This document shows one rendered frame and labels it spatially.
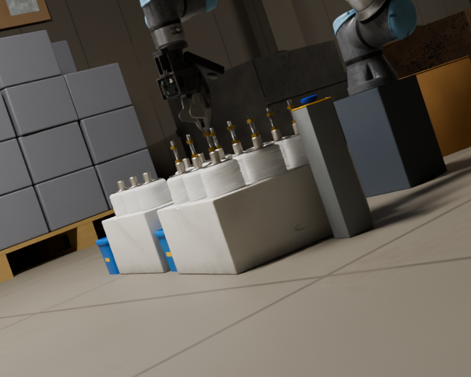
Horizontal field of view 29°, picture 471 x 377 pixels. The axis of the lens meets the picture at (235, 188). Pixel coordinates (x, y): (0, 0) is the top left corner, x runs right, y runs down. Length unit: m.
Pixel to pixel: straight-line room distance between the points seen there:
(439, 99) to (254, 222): 1.27
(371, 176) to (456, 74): 0.70
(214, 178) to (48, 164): 2.65
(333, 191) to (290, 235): 0.16
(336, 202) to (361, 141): 0.63
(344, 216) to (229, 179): 0.28
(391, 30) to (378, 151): 0.35
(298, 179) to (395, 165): 0.52
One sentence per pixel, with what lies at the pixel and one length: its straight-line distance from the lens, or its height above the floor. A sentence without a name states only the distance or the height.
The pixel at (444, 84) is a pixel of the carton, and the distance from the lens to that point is 3.21.
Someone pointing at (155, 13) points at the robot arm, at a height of 0.62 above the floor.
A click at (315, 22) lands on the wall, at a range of 7.60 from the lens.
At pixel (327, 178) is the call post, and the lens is 2.05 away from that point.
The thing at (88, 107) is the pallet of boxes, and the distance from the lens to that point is 4.90.
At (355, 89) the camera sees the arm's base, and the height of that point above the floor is 0.31.
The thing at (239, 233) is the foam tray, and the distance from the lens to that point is 2.07.
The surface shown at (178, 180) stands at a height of 0.24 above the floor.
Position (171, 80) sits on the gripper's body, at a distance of 2.09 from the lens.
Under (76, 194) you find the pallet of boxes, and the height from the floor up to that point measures 0.27.
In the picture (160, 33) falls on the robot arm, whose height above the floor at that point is 0.58.
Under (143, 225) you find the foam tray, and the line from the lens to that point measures 2.57.
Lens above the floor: 0.30
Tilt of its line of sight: 3 degrees down
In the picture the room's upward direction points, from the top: 19 degrees counter-clockwise
